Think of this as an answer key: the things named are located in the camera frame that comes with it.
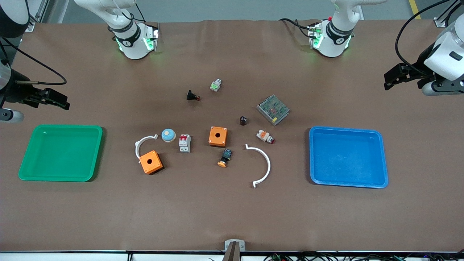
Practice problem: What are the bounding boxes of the white red circuit breaker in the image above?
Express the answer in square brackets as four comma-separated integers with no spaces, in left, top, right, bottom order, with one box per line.
[178,134,192,153]

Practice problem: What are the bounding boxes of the green plastic tray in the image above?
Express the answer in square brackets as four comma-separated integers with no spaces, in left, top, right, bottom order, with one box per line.
[18,124,104,182]

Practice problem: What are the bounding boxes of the blue plastic tray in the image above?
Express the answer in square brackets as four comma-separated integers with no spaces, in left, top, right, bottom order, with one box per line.
[308,126,389,189]

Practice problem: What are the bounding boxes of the small white arc clamp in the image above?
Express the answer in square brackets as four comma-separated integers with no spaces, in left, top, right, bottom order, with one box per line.
[134,134,159,164]

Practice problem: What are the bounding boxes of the orange box with hole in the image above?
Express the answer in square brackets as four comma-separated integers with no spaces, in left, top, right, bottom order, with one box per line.
[139,150,165,175]
[208,126,228,148]

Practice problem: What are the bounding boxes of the metal mesh power supply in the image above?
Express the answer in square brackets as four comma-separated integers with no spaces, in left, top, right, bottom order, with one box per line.
[256,94,290,127]

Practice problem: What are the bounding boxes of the large white arc clamp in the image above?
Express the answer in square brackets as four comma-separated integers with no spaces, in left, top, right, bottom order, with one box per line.
[245,144,272,189]

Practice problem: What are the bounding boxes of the black orange push button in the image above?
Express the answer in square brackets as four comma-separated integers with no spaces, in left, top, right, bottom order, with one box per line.
[217,148,233,168]

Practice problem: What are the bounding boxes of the left gripper grey camera mount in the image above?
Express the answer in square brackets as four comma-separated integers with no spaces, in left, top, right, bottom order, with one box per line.
[422,79,464,97]

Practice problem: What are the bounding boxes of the gripper grey camera mount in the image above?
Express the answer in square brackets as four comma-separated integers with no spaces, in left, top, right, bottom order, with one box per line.
[0,108,25,124]
[422,79,464,97]

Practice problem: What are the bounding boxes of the right gripper grey camera mount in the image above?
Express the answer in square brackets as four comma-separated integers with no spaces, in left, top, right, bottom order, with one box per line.
[0,108,25,124]

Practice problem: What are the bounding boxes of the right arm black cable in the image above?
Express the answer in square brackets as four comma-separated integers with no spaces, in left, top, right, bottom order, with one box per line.
[0,36,68,86]

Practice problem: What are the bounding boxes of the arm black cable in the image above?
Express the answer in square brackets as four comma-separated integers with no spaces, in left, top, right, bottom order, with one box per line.
[0,36,68,86]
[395,0,454,68]

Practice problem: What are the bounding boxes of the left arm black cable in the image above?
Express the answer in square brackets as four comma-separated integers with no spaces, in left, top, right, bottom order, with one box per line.
[395,0,454,68]

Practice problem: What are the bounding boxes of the aluminium frame profile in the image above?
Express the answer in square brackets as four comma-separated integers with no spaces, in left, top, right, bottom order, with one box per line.
[433,0,464,28]
[26,0,55,34]

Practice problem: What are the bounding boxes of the black base power cable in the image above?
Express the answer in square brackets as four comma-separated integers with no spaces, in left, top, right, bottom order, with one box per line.
[278,17,314,39]

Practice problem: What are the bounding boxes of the white orange red switch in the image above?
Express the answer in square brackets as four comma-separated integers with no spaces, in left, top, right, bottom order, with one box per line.
[256,129,276,145]

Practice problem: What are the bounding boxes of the white table edge rail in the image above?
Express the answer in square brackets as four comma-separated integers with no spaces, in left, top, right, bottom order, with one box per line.
[0,251,464,261]

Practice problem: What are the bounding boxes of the grey camera bracket with pole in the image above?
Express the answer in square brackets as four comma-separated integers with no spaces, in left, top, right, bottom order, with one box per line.
[222,239,246,261]

